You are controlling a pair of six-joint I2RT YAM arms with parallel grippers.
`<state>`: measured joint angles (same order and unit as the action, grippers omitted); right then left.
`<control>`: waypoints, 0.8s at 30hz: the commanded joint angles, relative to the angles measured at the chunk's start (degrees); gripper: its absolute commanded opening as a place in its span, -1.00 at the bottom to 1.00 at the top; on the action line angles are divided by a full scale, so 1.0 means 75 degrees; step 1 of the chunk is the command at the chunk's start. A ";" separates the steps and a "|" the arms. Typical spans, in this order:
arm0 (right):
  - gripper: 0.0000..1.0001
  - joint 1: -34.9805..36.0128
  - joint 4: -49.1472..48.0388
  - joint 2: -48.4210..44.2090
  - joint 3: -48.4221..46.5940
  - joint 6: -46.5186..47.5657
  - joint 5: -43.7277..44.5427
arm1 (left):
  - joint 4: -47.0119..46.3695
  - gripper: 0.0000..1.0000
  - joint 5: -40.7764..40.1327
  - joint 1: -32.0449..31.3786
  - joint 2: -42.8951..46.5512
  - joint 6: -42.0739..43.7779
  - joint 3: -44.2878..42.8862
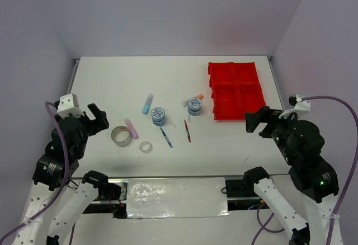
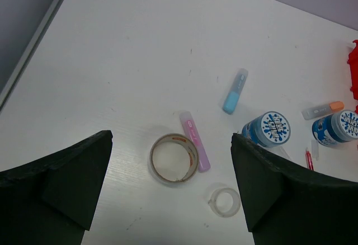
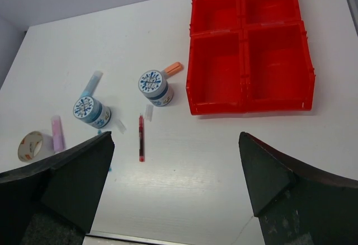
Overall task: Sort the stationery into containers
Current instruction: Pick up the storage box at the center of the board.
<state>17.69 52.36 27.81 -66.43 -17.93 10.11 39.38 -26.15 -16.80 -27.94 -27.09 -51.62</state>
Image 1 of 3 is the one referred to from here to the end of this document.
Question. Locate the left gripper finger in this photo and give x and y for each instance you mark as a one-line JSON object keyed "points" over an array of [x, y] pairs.
{"points": [[98, 114], [93, 130]]}

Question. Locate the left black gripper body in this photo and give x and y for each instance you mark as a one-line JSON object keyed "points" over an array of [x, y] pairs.
{"points": [[87, 123]]}

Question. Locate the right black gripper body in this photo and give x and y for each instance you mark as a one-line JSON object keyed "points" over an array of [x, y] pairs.
{"points": [[277, 128]]}

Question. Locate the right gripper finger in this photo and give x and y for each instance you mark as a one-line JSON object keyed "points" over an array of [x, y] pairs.
{"points": [[252, 121], [265, 112]]}

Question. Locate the blue patterned tape roll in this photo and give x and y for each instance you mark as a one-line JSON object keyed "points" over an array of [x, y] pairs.
{"points": [[158, 116], [194, 106]]}

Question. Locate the blue pen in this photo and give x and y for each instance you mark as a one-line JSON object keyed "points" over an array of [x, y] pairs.
{"points": [[166, 137]]}

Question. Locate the red pen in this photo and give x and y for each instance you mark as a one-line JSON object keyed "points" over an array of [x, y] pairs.
{"points": [[187, 131]]}

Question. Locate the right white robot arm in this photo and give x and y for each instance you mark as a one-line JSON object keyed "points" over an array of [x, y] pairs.
{"points": [[300, 143]]}

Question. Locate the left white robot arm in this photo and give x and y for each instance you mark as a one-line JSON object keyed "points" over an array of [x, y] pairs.
{"points": [[44, 222]]}

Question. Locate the large grey tape roll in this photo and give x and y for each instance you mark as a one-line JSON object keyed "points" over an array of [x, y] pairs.
{"points": [[121, 136]]}

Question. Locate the red compartment bin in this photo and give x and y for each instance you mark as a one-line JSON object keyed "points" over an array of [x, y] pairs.
{"points": [[235, 90]]}

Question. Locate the pink purple highlighter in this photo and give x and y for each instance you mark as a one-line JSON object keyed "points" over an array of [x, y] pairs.
{"points": [[130, 126]]}

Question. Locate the blue highlighter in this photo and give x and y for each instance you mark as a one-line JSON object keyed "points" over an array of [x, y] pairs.
{"points": [[147, 104]]}

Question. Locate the small clear tape roll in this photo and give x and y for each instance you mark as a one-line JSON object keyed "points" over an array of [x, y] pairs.
{"points": [[146, 147]]}

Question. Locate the orange grey highlighter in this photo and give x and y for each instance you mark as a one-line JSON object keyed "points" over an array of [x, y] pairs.
{"points": [[185, 103]]}

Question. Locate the silver foil panel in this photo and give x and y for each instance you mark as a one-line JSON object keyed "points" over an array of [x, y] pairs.
{"points": [[176, 198]]}

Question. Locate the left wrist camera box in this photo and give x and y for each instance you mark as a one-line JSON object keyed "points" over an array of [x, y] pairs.
{"points": [[67, 104]]}

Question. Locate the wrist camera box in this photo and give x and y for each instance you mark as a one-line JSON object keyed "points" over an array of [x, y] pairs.
{"points": [[67, 104], [299, 107]]}

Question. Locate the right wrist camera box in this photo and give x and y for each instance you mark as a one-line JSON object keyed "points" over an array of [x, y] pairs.
{"points": [[299, 107]]}

